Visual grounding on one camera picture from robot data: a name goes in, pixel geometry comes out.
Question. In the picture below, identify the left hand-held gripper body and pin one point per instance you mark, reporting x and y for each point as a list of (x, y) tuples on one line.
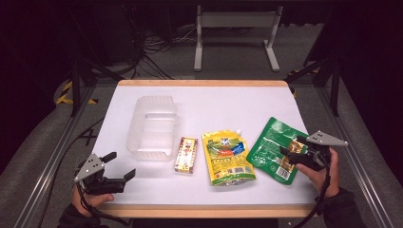
[(92, 171)]

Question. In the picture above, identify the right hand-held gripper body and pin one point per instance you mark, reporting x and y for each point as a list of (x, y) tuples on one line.
[(316, 158)]

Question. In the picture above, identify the green pouch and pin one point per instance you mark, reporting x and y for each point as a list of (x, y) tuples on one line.
[(269, 148)]

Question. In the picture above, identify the clear plastic container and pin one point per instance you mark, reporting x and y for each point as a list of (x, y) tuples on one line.
[(152, 139)]

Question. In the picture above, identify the small red yellow packet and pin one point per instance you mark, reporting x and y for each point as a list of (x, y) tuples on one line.
[(186, 155)]

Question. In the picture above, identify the yellow spouted pouch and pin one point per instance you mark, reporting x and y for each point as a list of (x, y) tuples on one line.
[(228, 158)]

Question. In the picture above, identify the person's right hand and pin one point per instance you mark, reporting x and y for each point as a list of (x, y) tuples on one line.
[(326, 180)]

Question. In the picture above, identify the person's left hand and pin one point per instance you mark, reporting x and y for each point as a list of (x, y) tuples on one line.
[(85, 201)]

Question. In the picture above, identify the yellow black hazard tape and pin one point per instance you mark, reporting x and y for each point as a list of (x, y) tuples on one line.
[(63, 95)]

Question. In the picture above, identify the white table sheet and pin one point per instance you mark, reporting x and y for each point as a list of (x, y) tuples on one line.
[(215, 107)]

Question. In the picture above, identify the white metal stand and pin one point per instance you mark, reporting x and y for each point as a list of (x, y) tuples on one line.
[(237, 19)]

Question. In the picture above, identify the aluminium rail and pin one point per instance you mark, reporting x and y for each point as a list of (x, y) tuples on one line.
[(53, 158), (358, 158)]

